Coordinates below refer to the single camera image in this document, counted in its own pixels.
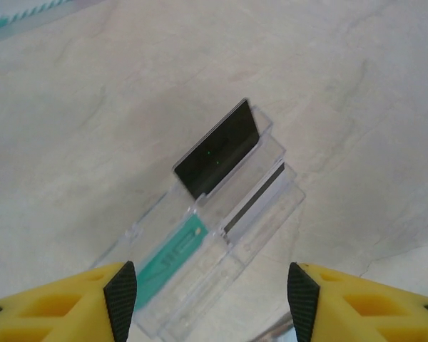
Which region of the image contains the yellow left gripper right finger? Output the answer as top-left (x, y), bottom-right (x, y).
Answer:
top-left (287, 262), bottom-right (428, 342)

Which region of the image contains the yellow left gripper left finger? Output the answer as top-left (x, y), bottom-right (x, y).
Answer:
top-left (0, 260), bottom-right (138, 342)

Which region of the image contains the green VIP card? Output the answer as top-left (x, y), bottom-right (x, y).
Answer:
top-left (133, 215), bottom-right (210, 311)

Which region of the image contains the clear acrylic card organizer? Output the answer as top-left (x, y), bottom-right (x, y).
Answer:
top-left (88, 103), bottom-right (307, 339)

